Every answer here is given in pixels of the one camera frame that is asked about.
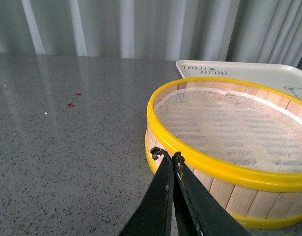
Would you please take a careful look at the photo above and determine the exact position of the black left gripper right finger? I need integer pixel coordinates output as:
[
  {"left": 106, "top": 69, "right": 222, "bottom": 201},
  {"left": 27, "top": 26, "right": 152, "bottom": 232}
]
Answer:
[{"left": 172, "top": 152, "right": 250, "bottom": 236}]

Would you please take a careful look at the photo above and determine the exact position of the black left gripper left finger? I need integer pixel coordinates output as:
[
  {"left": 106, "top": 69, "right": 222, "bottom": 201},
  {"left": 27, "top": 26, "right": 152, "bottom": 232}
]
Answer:
[{"left": 120, "top": 147, "right": 174, "bottom": 236}]

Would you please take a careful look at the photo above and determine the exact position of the white bear print tray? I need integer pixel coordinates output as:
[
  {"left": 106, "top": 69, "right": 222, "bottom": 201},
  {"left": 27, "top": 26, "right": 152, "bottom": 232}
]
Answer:
[{"left": 176, "top": 60, "right": 302, "bottom": 100}]

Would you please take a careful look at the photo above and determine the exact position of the yellow rimmed bamboo steamer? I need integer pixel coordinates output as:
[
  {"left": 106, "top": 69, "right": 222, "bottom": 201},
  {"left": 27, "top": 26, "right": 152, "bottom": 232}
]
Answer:
[{"left": 145, "top": 77, "right": 302, "bottom": 229}]

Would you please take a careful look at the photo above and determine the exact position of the white mesh steamer cloth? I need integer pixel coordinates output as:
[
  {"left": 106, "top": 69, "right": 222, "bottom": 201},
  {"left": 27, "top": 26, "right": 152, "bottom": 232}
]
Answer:
[{"left": 154, "top": 88, "right": 302, "bottom": 173}]

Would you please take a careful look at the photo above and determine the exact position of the grey pleated curtain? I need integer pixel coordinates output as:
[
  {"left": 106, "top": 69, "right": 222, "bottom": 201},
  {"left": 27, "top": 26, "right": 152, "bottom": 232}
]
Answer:
[{"left": 0, "top": 0, "right": 302, "bottom": 70}]

